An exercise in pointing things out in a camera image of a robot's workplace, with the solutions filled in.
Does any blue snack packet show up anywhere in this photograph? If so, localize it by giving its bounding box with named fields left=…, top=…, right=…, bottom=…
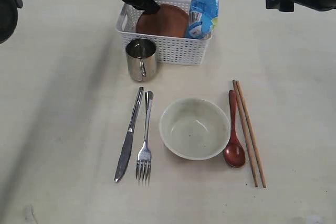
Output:
left=184, top=0, right=219, bottom=39

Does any brown wooden chopstick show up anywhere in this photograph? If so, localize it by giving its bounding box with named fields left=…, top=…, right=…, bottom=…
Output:
left=236, top=80, right=267, bottom=188
left=233, top=80, right=258, bottom=187

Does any shiny steel cup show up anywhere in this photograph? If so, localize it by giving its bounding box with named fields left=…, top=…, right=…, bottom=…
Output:
left=125, top=38, right=158, bottom=82

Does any white perforated plastic basket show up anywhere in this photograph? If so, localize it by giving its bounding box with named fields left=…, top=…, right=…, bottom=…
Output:
left=116, top=4, right=213, bottom=66

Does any cream ceramic bowl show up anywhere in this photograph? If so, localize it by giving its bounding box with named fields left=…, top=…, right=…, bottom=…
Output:
left=159, top=98, right=230, bottom=161

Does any dark red wooden spoon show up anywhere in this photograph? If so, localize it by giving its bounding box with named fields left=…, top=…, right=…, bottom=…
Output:
left=223, top=90, right=246, bottom=168

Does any steel table fork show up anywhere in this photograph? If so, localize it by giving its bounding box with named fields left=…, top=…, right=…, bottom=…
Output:
left=135, top=91, right=153, bottom=183

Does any steel table knife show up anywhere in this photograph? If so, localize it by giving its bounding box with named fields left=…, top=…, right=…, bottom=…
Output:
left=114, top=87, right=144, bottom=183

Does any small dark red dish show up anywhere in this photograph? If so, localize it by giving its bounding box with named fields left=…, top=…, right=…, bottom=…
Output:
left=135, top=4, right=189, bottom=38

